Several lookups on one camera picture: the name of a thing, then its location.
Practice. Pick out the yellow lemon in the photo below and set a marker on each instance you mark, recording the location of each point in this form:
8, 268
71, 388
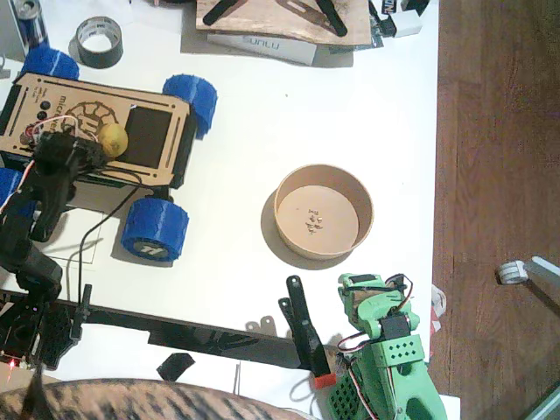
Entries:
113, 140

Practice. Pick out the brown paper bowl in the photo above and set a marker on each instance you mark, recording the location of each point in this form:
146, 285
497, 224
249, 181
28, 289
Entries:
324, 214

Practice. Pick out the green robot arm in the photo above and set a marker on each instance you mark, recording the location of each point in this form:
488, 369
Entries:
407, 380

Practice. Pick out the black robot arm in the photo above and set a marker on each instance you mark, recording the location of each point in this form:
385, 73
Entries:
26, 262

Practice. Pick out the blue rover wheel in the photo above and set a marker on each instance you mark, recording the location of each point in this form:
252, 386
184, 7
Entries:
50, 63
11, 184
157, 223
197, 96

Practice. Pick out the wooden rover chassis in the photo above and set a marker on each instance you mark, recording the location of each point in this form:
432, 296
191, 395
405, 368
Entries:
149, 131

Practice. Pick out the white red plastic bag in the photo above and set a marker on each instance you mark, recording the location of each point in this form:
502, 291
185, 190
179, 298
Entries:
438, 302

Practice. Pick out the white paper sheet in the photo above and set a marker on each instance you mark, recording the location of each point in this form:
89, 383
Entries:
94, 245

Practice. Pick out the black tape roll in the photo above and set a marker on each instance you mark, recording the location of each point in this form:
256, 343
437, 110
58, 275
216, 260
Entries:
111, 54

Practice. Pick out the blue drink can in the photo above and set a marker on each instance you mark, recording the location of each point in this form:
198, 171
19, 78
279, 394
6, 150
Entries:
32, 26

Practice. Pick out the small black clamp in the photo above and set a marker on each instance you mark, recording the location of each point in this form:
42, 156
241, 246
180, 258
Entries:
83, 306

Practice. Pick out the grey chair leg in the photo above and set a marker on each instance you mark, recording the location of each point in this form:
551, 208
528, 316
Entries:
544, 267

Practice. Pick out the black plastic piece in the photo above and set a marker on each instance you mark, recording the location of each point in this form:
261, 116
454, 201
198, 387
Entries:
175, 366

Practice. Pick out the black stand leg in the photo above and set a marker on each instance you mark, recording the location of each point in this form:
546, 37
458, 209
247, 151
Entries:
219, 11
332, 19

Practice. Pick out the white cardboard box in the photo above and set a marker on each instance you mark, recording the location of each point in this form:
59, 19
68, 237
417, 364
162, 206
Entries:
284, 48

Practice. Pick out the brown wooden board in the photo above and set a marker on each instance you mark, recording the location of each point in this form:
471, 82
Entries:
280, 22

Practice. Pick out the striped brown fabric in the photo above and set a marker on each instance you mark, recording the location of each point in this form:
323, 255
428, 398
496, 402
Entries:
131, 400

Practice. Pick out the small white box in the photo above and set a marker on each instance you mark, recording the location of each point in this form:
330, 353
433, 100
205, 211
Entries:
407, 26

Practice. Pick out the black flat rail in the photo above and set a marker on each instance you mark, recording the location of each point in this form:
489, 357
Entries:
245, 345

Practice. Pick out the black plastic bracket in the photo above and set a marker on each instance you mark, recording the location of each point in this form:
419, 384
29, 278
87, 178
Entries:
415, 5

